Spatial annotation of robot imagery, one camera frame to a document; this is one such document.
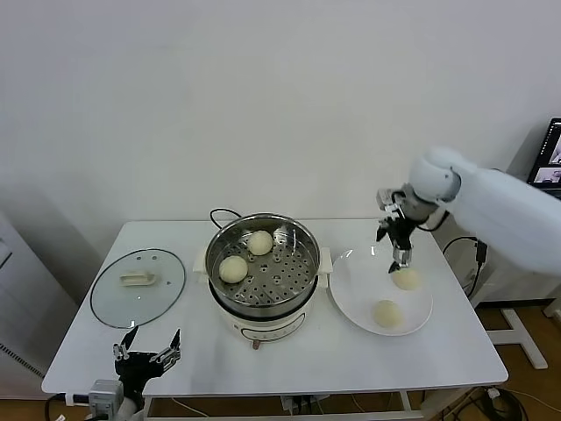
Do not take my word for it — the open dark laptop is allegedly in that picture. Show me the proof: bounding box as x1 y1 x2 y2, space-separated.
528 117 561 196

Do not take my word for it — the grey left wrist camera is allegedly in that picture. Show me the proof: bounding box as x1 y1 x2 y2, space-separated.
89 379 124 416

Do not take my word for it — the white power strip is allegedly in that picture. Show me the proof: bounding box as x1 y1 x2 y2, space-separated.
282 394 330 413

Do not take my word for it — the white table frame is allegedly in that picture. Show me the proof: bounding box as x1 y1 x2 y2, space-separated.
138 385 424 421

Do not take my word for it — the perforated steel steamer basket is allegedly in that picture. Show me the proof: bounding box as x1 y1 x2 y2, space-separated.
205 213 323 310

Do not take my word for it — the white steamed baozi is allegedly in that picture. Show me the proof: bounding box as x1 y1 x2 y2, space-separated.
391 268 424 291
247 230 274 256
372 299 404 329
218 254 249 284

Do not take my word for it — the glass pot lid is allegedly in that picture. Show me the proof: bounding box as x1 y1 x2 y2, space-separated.
89 248 188 329

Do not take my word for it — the white floor appliance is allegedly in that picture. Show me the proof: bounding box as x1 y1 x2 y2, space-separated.
0 210 80 387

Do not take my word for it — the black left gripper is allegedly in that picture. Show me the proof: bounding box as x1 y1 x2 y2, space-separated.
112 327 182 394

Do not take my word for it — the white side desk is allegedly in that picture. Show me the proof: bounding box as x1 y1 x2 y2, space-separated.
433 218 561 370

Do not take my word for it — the black adapter cable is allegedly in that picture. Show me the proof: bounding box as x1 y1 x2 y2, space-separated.
442 236 490 300

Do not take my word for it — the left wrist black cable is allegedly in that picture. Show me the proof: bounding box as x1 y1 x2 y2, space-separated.
46 392 93 421

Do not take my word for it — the black cooker power cord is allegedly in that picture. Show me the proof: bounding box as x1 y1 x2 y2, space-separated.
209 208 243 229

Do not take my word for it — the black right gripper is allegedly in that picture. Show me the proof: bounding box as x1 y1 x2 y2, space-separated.
375 209 417 274

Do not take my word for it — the white round plate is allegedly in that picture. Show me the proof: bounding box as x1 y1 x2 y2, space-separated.
329 245 434 338

